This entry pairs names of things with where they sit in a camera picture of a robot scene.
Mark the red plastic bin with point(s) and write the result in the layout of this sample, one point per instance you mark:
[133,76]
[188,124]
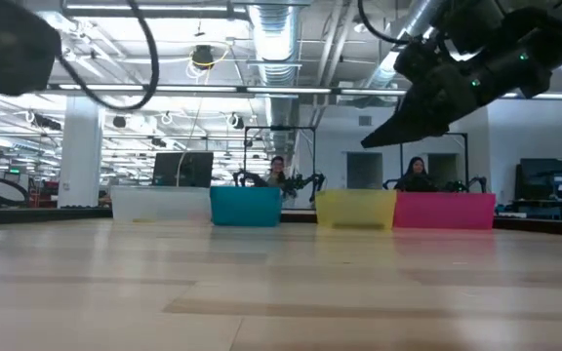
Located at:
[444,210]

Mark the red tool cabinet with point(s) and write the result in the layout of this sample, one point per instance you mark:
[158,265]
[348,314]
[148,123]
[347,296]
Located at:
[42,195]

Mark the white building column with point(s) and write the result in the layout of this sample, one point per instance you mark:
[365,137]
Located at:
[80,151]

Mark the green exit sign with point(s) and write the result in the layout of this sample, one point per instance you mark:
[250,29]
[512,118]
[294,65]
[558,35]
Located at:
[14,171]

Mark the person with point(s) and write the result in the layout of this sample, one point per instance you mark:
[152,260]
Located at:
[415,170]
[277,168]

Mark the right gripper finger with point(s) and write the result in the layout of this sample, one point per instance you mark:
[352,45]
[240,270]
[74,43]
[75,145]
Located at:
[403,128]

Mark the black monitor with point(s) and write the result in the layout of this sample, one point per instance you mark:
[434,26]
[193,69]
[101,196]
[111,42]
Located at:
[193,169]

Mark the black ceiling camera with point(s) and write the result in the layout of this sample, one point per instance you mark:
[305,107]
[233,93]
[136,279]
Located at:
[204,54]

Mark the teal plastic bin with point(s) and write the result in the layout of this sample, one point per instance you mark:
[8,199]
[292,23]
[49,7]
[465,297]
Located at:
[246,207]

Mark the black aluminium table frame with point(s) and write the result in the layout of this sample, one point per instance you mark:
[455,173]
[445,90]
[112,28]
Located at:
[42,213]

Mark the black workstation robot arm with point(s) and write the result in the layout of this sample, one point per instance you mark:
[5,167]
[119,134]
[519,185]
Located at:
[247,176]
[471,183]
[389,183]
[305,181]

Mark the silver air duct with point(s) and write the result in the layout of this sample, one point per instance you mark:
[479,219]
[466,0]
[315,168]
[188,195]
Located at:
[425,12]
[273,39]

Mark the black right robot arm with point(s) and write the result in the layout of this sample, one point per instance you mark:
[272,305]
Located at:
[554,29]

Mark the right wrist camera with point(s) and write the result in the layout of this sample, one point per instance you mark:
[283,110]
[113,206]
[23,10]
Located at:
[420,58]

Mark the yellow plastic bin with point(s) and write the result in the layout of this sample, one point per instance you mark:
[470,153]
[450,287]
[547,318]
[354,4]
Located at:
[356,209]

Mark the dark equipment shelf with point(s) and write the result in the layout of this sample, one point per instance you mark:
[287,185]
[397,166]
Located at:
[549,180]

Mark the clear plastic bin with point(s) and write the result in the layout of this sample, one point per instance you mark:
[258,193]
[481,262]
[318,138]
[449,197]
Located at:
[164,205]

